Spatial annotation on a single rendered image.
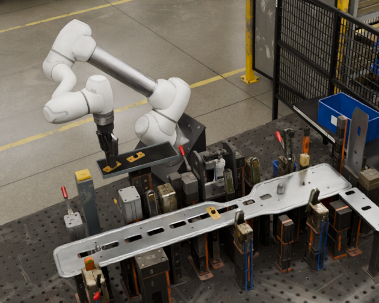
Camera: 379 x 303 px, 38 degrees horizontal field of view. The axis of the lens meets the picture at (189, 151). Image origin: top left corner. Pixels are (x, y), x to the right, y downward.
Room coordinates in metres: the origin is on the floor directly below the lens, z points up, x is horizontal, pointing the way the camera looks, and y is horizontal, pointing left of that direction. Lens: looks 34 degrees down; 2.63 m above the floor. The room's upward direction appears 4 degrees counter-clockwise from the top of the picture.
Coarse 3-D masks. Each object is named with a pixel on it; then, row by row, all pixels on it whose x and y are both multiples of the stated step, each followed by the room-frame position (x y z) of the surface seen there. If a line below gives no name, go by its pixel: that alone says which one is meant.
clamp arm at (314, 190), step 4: (316, 188) 1.88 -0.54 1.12; (312, 192) 1.87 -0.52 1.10; (316, 192) 1.87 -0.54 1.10; (312, 196) 1.87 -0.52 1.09; (316, 196) 1.88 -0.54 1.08; (308, 200) 1.89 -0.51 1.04; (312, 200) 1.87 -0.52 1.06; (316, 200) 1.89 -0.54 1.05; (308, 204) 1.89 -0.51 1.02; (312, 204) 1.88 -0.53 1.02
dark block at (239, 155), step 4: (236, 152) 2.20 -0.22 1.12; (240, 152) 2.19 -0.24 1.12; (236, 156) 2.16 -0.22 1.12; (240, 156) 2.16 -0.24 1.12; (244, 156) 2.16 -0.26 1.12; (236, 160) 2.14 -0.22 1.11; (240, 160) 2.15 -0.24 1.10; (244, 160) 2.15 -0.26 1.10; (236, 164) 2.14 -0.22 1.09; (240, 164) 2.15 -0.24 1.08; (244, 164) 2.15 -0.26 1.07; (236, 168) 2.14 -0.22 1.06; (240, 168) 2.15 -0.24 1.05; (240, 172) 2.15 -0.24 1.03; (240, 176) 2.15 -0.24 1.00; (240, 180) 2.15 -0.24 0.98; (240, 184) 2.15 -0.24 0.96; (240, 188) 2.15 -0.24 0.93; (236, 192) 2.14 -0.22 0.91; (240, 192) 2.15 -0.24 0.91; (236, 196) 2.14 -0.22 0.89; (240, 196) 2.15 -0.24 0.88; (236, 208) 2.14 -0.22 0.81
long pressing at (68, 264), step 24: (312, 168) 2.18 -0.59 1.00; (264, 192) 2.02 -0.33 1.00; (288, 192) 2.01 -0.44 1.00; (336, 192) 1.99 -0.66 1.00; (168, 216) 1.90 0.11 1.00; (192, 216) 1.89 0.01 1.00; (216, 216) 1.88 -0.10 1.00; (96, 240) 1.77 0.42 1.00; (120, 240) 1.76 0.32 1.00; (144, 240) 1.75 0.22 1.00; (168, 240) 1.74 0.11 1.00; (72, 264) 1.64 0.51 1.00
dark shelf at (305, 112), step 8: (320, 96) 2.84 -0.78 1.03; (296, 104) 2.76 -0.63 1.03; (304, 104) 2.76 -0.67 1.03; (312, 104) 2.75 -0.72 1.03; (304, 112) 2.66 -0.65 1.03; (312, 112) 2.66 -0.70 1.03; (312, 120) 2.58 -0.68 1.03; (320, 128) 2.51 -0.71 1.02; (328, 136) 2.43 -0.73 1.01; (368, 144) 2.31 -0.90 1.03; (376, 144) 2.31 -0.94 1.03; (368, 152) 2.24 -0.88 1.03; (376, 152) 2.24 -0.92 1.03; (368, 160) 2.18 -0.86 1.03; (376, 160) 2.17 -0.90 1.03; (368, 168) 2.13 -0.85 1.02; (376, 168) 2.11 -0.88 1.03
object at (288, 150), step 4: (288, 128) 2.23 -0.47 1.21; (284, 132) 2.21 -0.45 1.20; (288, 132) 2.20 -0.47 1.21; (292, 132) 2.18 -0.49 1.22; (284, 136) 2.21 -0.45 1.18; (288, 136) 2.21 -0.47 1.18; (292, 136) 2.18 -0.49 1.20; (284, 140) 2.21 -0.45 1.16; (288, 140) 2.21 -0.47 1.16; (284, 144) 2.20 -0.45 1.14; (288, 144) 2.20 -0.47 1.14; (292, 144) 2.20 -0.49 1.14; (284, 148) 2.20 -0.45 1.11; (288, 148) 2.20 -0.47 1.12; (292, 148) 2.20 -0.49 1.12; (288, 152) 2.20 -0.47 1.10; (292, 152) 2.19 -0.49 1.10; (292, 156) 2.19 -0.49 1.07; (292, 160) 2.19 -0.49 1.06
